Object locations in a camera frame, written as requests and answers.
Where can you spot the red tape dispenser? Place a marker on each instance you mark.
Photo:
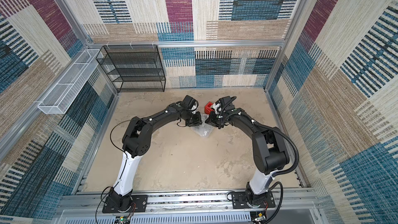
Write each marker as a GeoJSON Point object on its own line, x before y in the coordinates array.
{"type": "Point", "coordinates": [208, 108]}

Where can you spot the black wire mesh shelf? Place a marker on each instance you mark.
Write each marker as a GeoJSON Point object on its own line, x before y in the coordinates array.
{"type": "Point", "coordinates": [133, 68]}

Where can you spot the clear bubble wrap sheet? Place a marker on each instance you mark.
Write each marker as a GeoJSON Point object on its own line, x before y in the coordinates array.
{"type": "Point", "coordinates": [203, 130]}

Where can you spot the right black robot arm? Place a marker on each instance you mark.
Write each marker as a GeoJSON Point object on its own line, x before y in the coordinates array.
{"type": "Point", "coordinates": [269, 152]}

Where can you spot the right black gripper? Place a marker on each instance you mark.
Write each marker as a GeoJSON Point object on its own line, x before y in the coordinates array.
{"type": "Point", "coordinates": [212, 120]}

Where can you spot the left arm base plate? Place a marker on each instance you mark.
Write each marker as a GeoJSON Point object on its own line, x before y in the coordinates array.
{"type": "Point", "coordinates": [127, 204]}

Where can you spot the white wire mesh basket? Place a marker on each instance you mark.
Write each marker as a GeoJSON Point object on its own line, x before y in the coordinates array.
{"type": "Point", "coordinates": [61, 96]}

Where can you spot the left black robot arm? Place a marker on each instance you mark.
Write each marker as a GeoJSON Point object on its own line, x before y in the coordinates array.
{"type": "Point", "coordinates": [136, 142]}

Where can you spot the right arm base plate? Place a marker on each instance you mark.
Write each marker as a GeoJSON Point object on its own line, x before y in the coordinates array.
{"type": "Point", "coordinates": [244, 200]}

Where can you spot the aluminium mounting rail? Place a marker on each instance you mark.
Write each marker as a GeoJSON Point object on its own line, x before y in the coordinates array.
{"type": "Point", "coordinates": [174, 201]}

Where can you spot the white slotted cable duct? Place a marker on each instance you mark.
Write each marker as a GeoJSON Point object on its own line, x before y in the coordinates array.
{"type": "Point", "coordinates": [186, 218]}

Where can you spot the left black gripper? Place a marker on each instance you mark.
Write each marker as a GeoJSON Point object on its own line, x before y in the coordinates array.
{"type": "Point", "coordinates": [199, 122]}

